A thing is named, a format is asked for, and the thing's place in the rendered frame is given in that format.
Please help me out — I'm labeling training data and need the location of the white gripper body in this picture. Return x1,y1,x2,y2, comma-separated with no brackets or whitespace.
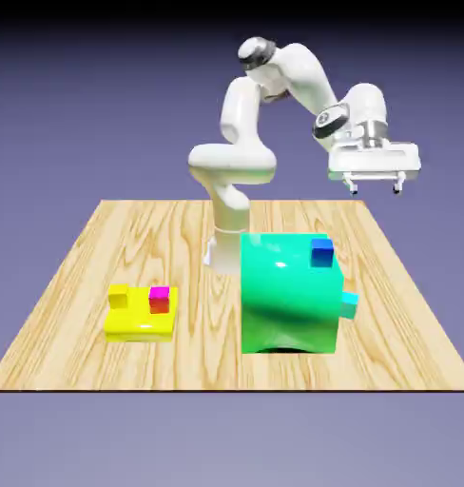
327,141,422,184

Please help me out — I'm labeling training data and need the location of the small blue cube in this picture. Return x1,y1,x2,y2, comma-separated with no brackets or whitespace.
310,238,335,269

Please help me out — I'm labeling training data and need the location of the small cyan cube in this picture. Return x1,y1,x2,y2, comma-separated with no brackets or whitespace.
338,291,360,321

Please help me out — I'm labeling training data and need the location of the small magenta cube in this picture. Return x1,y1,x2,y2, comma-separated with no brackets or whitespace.
147,285,171,316

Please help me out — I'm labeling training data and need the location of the small yellow cube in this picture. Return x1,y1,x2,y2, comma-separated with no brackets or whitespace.
107,283,129,309

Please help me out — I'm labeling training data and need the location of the large green box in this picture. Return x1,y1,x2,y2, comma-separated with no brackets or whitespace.
240,232,346,355

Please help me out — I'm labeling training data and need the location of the large yellow box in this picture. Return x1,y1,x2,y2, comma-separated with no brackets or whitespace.
104,285,179,342

